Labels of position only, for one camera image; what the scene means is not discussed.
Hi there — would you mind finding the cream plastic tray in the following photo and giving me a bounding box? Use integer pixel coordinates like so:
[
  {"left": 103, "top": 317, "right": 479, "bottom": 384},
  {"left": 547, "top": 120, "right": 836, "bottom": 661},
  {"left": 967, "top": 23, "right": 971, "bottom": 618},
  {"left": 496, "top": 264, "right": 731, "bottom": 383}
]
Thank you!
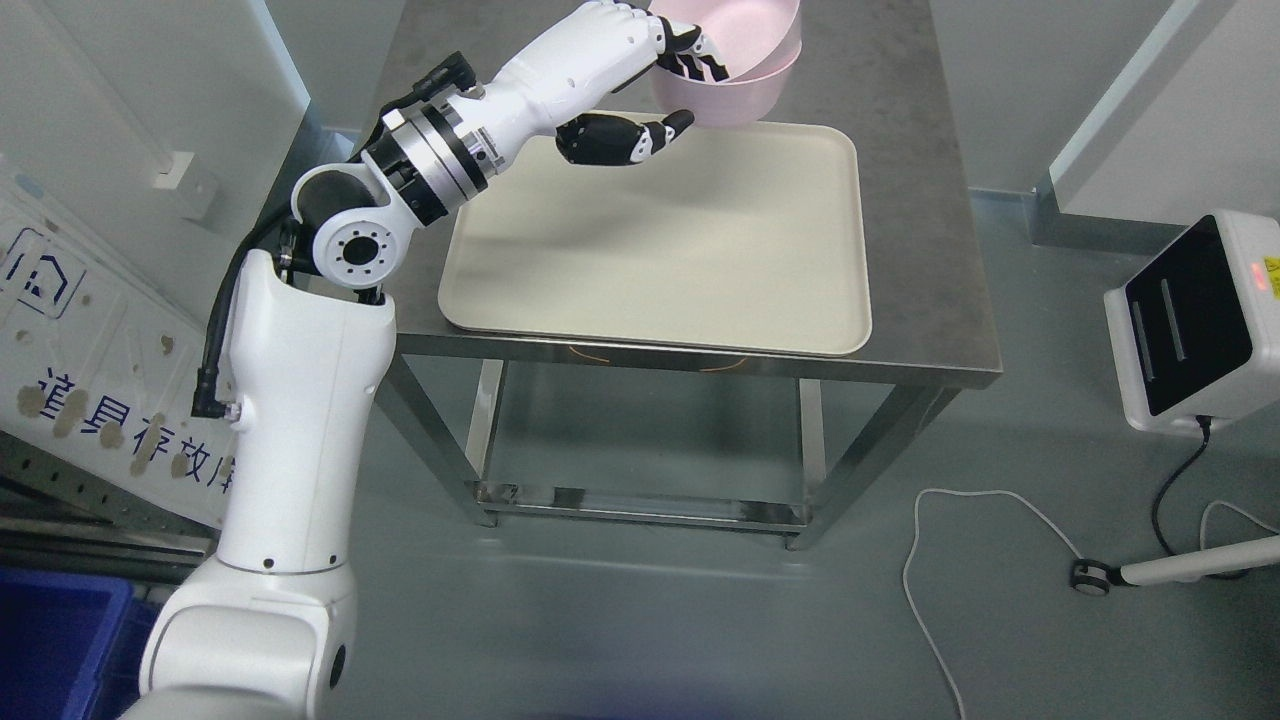
[{"left": 436, "top": 122, "right": 873, "bottom": 357}]

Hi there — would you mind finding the white robotic hand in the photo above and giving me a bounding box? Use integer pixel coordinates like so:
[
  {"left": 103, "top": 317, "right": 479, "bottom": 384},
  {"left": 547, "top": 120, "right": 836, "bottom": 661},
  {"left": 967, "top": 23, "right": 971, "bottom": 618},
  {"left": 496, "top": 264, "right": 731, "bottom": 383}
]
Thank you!
[{"left": 481, "top": 1, "right": 730, "bottom": 167}]

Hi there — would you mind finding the white sign board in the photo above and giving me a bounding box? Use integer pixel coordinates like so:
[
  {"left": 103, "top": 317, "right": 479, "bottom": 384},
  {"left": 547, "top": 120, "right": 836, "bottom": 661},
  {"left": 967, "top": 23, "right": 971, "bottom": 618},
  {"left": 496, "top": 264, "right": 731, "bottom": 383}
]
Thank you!
[{"left": 1, "top": 159, "right": 236, "bottom": 528}]

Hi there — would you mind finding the white stand leg with caster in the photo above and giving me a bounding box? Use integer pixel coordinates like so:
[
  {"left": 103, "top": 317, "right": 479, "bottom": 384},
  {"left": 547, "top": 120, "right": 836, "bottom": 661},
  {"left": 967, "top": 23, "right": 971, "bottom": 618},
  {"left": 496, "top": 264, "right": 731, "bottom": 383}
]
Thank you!
[{"left": 1069, "top": 536, "right": 1279, "bottom": 596}]

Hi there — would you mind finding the white wall socket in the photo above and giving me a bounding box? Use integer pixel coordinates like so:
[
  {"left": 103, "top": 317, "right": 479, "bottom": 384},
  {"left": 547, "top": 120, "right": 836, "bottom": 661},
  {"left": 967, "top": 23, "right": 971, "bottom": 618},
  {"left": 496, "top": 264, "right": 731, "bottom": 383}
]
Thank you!
[{"left": 152, "top": 151, "right": 221, "bottom": 231}]

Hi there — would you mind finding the pink bowl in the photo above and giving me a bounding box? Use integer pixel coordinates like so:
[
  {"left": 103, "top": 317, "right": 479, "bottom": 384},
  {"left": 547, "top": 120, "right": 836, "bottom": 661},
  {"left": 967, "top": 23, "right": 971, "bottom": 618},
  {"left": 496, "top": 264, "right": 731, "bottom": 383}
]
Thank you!
[
  {"left": 649, "top": 45, "right": 803, "bottom": 127},
  {"left": 649, "top": 1, "right": 803, "bottom": 82}
]

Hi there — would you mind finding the white cable on floor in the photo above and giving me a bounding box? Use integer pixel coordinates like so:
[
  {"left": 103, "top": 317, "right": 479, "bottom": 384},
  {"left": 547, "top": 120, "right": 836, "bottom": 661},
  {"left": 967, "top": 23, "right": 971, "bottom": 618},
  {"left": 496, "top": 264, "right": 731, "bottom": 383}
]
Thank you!
[{"left": 902, "top": 488, "right": 1280, "bottom": 720}]

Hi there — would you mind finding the metal shelf rack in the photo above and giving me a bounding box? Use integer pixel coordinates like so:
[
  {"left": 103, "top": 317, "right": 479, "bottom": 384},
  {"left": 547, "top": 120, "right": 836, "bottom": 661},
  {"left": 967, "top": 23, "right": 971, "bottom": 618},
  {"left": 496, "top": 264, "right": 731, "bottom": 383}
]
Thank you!
[{"left": 1, "top": 432, "right": 220, "bottom": 603}]

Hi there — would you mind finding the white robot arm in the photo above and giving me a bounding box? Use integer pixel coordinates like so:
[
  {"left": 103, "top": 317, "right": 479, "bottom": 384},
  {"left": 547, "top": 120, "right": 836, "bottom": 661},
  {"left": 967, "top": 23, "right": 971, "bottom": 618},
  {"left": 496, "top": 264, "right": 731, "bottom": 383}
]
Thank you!
[{"left": 124, "top": 1, "right": 742, "bottom": 719}]

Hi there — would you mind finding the white black box device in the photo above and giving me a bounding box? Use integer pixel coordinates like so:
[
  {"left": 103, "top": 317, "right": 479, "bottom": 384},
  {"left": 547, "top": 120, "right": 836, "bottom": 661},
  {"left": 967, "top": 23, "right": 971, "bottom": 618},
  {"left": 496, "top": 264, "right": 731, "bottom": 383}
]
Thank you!
[{"left": 1103, "top": 209, "right": 1279, "bottom": 437}]

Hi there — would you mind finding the stainless steel table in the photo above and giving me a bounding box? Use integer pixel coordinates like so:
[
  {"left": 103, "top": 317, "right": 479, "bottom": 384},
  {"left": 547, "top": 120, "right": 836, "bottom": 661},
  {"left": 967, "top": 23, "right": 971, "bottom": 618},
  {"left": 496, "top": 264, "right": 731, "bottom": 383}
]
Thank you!
[{"left": 375, "top": 1, "right": 1004, "bottom": 550}]

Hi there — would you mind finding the black power cable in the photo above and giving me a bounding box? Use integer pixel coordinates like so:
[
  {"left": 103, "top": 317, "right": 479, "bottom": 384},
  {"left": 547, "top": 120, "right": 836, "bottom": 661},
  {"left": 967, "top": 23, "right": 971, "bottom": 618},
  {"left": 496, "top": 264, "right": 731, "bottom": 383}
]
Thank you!
[{"left": 1152, "top": 416, "right": 1257, "bottom": 582}]

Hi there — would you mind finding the blue plastic bin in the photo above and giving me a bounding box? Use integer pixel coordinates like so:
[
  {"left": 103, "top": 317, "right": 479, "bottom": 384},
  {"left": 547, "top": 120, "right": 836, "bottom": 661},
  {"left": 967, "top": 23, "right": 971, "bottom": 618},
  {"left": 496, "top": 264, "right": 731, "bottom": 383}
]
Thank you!
[{"left": 1, "top": 568, "right": 157, "bottom": 719}]

